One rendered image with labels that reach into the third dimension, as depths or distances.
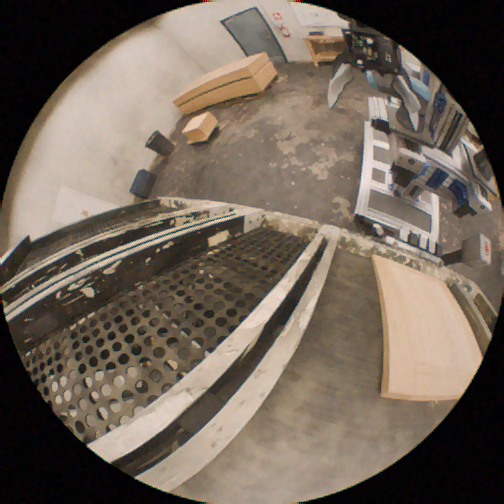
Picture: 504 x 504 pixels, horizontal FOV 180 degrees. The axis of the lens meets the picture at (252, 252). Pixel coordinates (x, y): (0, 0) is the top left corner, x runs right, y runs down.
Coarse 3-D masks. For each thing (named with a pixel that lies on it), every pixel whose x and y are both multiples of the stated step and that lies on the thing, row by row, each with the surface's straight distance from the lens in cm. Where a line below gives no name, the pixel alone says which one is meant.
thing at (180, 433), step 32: (320, 256) 38; (288, 288) 22; (320, 288) 23; (256, 320) 17; (288, 320) 18; (224, 352) 15; (256, 352) 19; (288, 352) 15; (192, 384) 14; (224, 384) 16; (256, 384) 14; (160, 416) 14; (192, 416) 14; (224, 416) 13; (96, 448) 17; (128, 448) 15; (160, 448) 18; (192, 448) 13; (224, 448) 13; (160, 480) 15
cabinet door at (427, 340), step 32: (384, 288) 43; (416, 288) 56; (384, 320) 35; (416, 320) 41; (448, 320) 54; (384, 352) 31; (416, 352) 34; (448, 352) 43; (384, 384) 27; (416, 384) 30; (448, 384) 38
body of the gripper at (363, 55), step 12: (336, 12) 34; (360, 24) 31; (348, 36) 29; (360, 36) 28; (372, 36) 28; (384, 36) 28; (348, 48) 32; (360, 48) 28; (372, 48) 28; (384, 48) 27; (396, 48) 29; (348, 60) 27; (360, 60) 27; (372, 60) 27; (384, 60) 27; (396, 60) 29; (384, 72) 32; (396, 72) 28
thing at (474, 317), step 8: (456, 288) 82; (456, 296) 81; (464, 296) 78; (464, 304) 77; (472, 304) 76; (464, 312) 76; (472, 312) 73; (472, 320) 72; (480, 320) 70; (472, 328) 71; (480, 328) 69; (480, 336) 68; (488, 336) 67; (480, 344) 68; (488, 344) 66
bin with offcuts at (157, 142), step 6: (156, 132) 449; (150, 138) 457; (156, 138) 412; (162, 138) 420; (150, 144) 413; (156, 144) 414; (162, 144) 419; (168, 144) 426; (156, 150) 425; (162, 150) 424; (168, 150) 427
